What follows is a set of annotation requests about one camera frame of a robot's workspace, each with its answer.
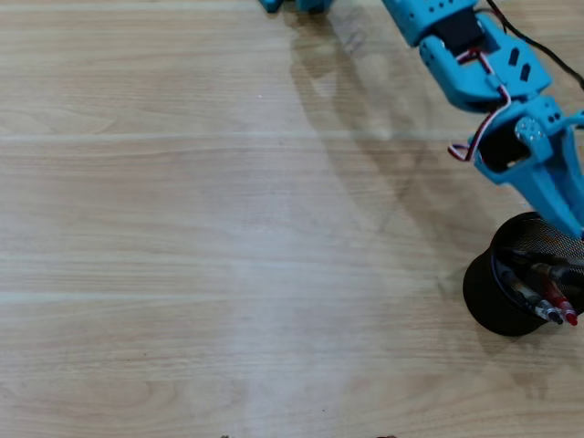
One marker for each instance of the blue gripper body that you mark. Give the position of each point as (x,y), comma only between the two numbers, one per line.
(533,171)

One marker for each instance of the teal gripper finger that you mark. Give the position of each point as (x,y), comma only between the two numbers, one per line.
(563,146)
(543,191)

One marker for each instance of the red transparent pen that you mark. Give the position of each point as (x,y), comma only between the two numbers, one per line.
(566,310)

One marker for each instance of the clear pen with black grip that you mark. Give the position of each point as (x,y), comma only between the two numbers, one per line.
(545,312)

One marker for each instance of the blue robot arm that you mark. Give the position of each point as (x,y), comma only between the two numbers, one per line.
(456,77)

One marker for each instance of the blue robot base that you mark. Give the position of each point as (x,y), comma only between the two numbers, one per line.
(315,4)

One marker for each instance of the black mesh pen holder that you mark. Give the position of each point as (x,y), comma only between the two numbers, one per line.
(483,296)

